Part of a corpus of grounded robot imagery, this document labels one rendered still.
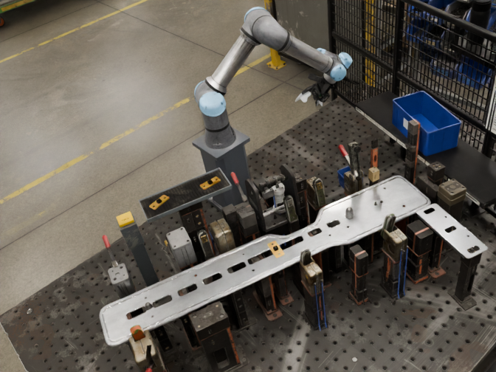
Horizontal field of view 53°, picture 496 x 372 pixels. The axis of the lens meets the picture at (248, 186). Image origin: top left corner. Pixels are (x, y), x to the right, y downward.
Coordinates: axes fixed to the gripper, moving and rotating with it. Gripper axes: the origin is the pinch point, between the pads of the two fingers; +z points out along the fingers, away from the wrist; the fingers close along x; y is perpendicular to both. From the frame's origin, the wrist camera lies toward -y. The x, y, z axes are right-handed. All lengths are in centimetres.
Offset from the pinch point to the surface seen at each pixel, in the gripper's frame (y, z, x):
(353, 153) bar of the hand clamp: 61, -28, -23
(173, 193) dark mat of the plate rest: 53, 18, -83
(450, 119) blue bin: 54, -51, 21
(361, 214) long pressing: 83, -17, -21
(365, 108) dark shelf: 20.4, -20.8, 15.8
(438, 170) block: 77, -42, 5
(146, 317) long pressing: 100, 31, -100
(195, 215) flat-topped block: 61, 21, -73
